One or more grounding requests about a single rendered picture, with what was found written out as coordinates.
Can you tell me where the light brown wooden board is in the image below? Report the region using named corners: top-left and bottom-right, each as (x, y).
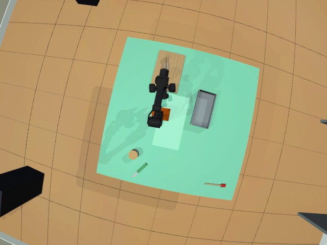
top-left (151, 50), bottom-right (186, 93)

